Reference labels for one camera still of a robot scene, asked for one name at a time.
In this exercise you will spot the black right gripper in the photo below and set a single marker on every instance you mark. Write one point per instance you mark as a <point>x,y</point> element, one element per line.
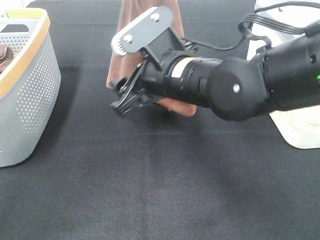
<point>148,84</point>

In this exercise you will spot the brown towel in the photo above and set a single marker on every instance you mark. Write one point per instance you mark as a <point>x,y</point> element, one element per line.
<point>124,66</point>
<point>6,57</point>

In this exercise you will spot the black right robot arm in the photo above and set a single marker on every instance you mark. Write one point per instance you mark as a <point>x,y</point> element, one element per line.
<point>283,78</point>

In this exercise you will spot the brown towel in basket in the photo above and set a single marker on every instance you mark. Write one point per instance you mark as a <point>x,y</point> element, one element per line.
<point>6,57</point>

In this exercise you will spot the black table cloth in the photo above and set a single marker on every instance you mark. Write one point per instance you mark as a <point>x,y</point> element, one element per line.
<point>154,174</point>

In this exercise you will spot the grey perforated laundry basket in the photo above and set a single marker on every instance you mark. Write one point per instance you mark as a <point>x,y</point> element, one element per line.
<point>29,85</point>

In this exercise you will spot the white storage box grey rim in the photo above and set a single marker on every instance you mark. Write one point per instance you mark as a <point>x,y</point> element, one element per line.
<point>300,128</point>

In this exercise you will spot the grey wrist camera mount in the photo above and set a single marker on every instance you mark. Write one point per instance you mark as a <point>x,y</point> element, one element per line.
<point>150,33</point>

